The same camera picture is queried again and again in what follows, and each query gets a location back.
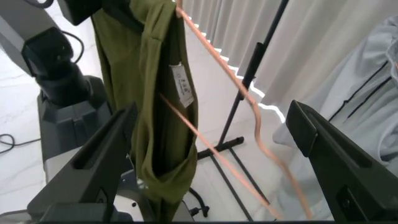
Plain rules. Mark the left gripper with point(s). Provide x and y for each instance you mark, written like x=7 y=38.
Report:
x=79 y=11

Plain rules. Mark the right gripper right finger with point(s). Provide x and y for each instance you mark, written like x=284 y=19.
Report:
x=348 y=174

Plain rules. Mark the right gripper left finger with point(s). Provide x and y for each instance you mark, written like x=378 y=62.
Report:
x=84 y=180

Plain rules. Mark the green shirt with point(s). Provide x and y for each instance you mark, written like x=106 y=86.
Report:
x=130 y=77

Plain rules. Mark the pale grey shorts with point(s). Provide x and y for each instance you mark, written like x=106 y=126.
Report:
x=357 y=77

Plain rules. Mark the pink clothes hanger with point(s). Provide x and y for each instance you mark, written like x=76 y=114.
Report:
x=256 y=118

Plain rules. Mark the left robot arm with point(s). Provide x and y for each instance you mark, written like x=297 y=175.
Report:
x=53 y=62

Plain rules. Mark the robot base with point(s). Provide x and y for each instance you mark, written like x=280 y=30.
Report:
x=71 y=124

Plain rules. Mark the black clothes rack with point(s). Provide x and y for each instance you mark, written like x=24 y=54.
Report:
x=253 y=62

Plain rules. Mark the white curtain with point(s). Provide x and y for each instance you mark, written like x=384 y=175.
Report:
x=311 y=37

